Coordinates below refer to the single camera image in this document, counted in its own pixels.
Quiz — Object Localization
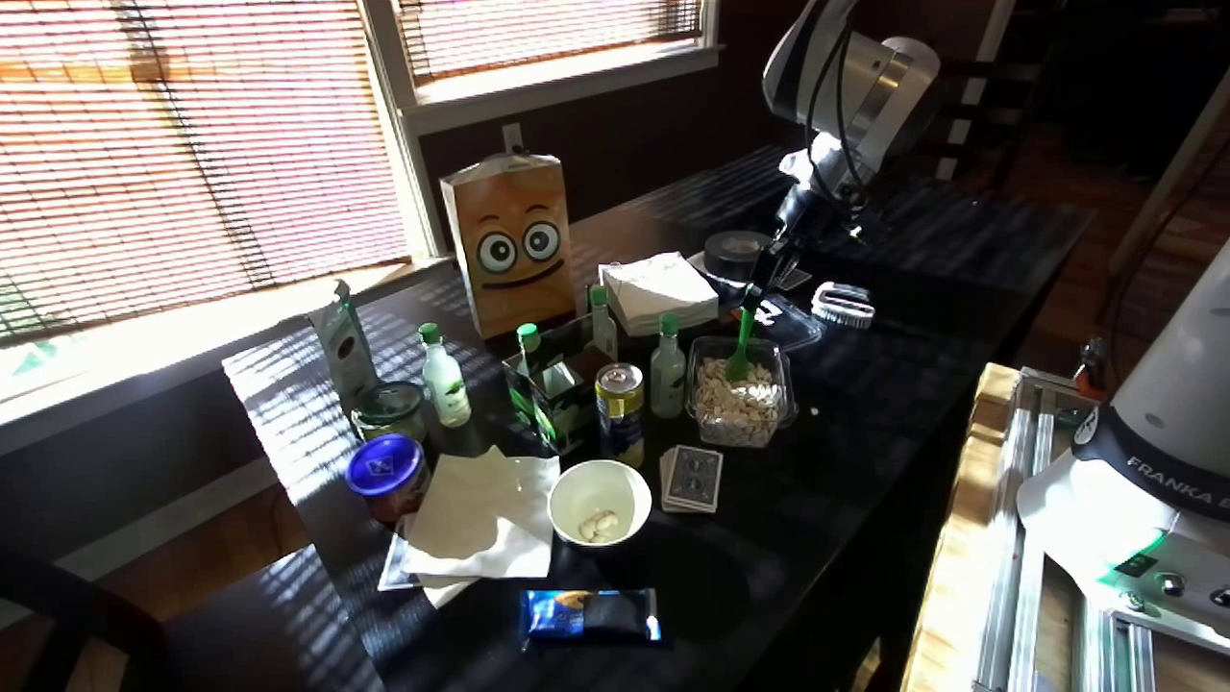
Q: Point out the wide window blind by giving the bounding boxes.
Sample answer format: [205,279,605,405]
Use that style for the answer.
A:
[0,0,416,347]

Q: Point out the clear container with seeds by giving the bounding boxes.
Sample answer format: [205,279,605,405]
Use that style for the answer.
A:
[685,335,796,452]

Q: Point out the clear bag of snacks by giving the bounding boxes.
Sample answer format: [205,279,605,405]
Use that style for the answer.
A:
[694,359,783,437]

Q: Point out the small pumpkin seeds portion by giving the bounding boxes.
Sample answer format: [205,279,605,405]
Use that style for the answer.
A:
[574,508,627,542]

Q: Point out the white napkin stack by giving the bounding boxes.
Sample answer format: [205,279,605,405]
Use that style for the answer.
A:
[595,251,724,342]

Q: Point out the brown paper bag with face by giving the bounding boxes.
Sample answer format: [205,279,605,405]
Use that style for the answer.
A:
[439,151,586,347]

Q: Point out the green plastic spoon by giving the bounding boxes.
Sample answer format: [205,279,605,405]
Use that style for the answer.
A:
[724,303,763,388]

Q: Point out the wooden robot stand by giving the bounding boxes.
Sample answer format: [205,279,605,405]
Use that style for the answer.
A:
[899,362,1230,692]

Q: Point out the clear bottle green cap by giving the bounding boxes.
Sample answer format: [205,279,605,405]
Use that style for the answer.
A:
[586,279,624,365]

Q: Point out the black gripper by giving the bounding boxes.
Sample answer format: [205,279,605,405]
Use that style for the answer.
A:
[763,169,846,298]

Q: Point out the small glass jar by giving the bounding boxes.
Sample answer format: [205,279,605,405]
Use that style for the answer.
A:
[355,380,430,441]

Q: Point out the playing card deck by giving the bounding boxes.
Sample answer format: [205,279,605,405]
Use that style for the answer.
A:
[659,441,729,519]

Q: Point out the black wooden chair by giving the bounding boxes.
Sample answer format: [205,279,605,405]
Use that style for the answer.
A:
[0,542,178,692]

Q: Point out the white round bowl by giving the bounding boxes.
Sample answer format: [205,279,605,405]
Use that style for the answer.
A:
[546,457,659,552]

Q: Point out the blue snack packet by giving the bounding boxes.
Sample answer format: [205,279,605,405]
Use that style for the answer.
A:
[519,584,669,651]

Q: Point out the white bottle green cap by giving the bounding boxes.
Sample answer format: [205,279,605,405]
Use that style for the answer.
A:
[421,317,476,434]

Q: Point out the white paper sheets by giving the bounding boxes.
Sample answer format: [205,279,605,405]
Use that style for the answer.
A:
[375,446,564,615]

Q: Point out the narrow window blind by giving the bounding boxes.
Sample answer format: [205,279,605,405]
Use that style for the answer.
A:
[390,0,711,87]

